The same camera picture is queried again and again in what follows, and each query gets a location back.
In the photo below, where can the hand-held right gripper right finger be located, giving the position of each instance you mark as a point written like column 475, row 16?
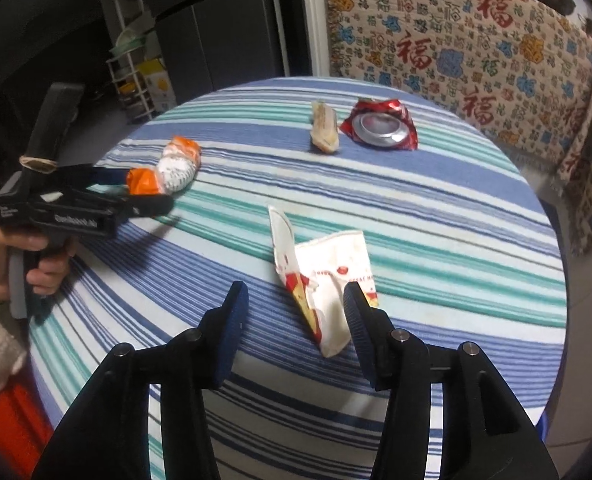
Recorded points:
column 363, row 330

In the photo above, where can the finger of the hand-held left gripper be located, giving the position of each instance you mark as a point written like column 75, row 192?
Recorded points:
column 141, row 206
column 108, row 176

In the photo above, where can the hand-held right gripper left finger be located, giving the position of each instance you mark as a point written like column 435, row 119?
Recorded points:
column 231, row 330

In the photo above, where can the orange and white wrapper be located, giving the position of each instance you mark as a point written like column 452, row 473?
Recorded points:
column 176, row 172

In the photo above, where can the white and red wrapper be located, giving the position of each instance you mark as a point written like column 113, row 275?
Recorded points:
column 326, row 265

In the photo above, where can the blue plastic basket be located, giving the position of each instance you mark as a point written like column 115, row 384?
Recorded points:
column 542, row 425

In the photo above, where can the yellow box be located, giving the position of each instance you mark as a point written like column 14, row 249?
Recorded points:
column 160, row 85

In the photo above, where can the green container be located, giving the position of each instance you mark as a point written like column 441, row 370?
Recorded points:
column 126, row 44

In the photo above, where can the dark grey refrigerator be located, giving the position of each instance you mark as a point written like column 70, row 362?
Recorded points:
column 226, row 35

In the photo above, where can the crushed red can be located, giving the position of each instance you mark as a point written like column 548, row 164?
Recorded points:
column 376, row 127

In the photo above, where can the orange red object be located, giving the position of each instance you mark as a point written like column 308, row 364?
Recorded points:
column 16, row 435

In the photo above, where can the printed sofa blanket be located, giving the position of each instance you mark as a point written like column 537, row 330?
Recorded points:
column 451, row 60

